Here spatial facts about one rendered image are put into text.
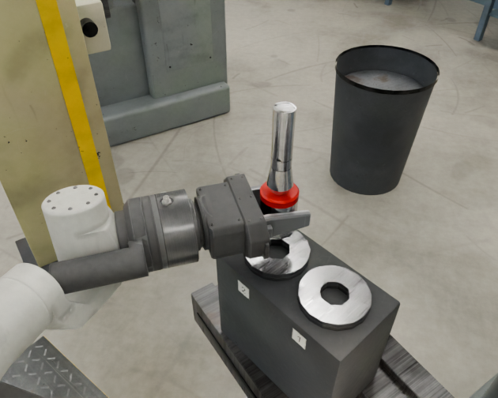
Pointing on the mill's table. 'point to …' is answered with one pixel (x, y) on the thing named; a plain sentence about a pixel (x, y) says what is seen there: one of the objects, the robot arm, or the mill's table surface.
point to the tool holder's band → (279, 197)
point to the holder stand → (305, 317)
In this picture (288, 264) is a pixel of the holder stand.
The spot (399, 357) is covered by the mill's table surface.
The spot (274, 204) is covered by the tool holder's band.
